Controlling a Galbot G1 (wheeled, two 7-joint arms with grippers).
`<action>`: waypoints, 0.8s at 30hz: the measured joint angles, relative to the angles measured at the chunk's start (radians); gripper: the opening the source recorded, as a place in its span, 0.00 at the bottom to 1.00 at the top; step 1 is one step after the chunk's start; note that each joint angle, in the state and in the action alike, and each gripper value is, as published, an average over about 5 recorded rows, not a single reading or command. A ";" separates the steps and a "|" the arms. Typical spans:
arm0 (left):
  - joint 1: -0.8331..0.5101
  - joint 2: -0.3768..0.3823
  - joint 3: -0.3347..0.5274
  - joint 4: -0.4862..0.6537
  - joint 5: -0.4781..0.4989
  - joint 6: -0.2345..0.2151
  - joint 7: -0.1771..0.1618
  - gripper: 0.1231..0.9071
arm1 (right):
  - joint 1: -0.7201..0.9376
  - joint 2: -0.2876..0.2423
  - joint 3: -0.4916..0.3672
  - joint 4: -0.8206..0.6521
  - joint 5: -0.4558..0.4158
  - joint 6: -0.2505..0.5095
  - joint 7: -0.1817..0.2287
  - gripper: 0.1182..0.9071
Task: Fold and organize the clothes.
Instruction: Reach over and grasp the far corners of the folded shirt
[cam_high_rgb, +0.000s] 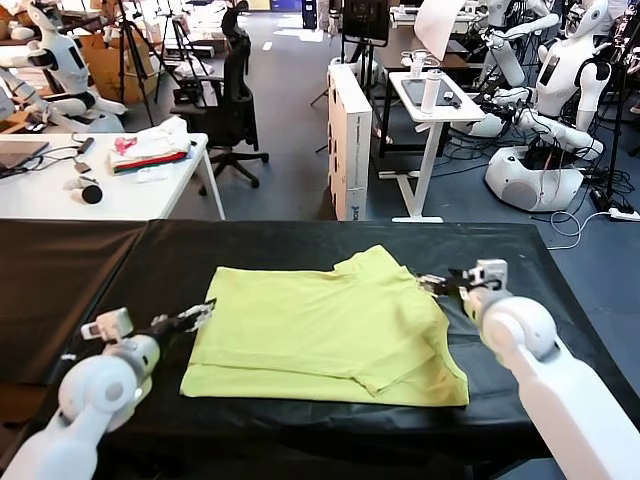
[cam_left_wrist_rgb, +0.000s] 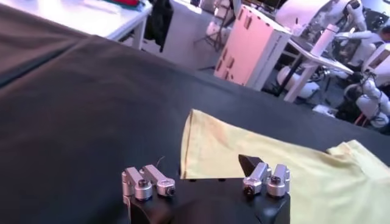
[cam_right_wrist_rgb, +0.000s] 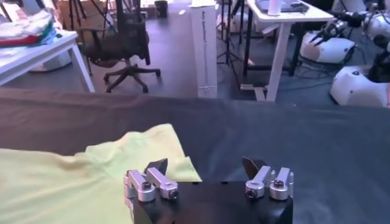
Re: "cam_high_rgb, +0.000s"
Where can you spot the large black table cover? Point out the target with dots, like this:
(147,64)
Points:
(300,235)

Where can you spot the stack of folded clothes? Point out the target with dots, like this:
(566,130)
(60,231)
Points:
(150,149)

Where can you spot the white humanoid robot right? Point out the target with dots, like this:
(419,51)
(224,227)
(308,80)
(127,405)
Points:
(555,75)

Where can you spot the matte black table cloth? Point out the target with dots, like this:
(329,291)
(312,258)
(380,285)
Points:
(50,300)

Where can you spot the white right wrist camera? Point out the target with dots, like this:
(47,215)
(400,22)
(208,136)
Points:
(490,272)

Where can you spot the small white standing desk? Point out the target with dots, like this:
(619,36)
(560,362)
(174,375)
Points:
(467,115)

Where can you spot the white power strip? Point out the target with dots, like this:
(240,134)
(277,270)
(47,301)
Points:
(624,215)

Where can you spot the white humanoid robot raised arm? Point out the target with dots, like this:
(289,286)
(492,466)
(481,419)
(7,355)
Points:
(505,60)

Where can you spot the brown desk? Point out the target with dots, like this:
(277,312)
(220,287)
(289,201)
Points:
(400,50)

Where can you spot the dark usb adapter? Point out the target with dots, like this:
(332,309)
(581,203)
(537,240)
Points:
(86,145)

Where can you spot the small grey device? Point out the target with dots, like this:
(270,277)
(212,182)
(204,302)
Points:
(83,166)

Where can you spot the brown cardboard box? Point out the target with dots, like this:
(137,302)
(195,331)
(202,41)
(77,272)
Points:
(107,75)

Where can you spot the white humanoid robot left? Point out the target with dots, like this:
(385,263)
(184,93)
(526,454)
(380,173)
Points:
(65,60)

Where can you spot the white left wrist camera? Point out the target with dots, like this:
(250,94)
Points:
(112,325)

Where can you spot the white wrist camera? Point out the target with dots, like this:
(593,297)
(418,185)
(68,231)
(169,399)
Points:
(490,272)
(112,325)

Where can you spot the short black tripod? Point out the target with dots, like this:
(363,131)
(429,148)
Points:
(176,30)

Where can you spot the white water bottle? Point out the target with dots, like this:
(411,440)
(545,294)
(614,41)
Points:
(430,91)

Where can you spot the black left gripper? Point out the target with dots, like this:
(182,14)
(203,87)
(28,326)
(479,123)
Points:
(170,327)

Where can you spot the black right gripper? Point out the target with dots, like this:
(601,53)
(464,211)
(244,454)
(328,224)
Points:
(452,286)

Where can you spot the dark tablet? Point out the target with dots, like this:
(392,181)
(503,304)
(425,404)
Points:
(412,91)

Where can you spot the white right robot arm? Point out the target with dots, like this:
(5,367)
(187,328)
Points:
(520,325)

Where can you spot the white humanoid robot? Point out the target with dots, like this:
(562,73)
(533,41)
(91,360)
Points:
(555,75)
(65,60)

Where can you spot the tall black tripod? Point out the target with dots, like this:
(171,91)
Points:
(121,60)

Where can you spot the black power strip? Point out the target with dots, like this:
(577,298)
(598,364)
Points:
(599,200)

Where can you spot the white office table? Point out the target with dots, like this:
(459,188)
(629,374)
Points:
(40,200)

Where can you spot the tall white cardboard box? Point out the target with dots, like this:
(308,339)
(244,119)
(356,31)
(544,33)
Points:
(350,150)

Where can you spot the black and white controller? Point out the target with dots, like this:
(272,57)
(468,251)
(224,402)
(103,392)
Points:
(91,195)

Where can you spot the black stand pole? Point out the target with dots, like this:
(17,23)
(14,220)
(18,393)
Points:
(616,125)

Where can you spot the black office chair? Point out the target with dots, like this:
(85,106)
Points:
(237,100)

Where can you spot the yellow-green t-shirt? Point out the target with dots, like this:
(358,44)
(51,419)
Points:
(310,320)

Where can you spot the black tripod stand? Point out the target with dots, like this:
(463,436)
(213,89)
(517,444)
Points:
(365,20)

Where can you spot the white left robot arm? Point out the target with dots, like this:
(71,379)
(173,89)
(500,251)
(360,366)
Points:
(95,390)

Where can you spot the white curved sheet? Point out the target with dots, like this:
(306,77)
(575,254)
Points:
(435,30)

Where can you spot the grey laptop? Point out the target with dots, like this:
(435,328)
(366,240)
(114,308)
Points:
(20,154)

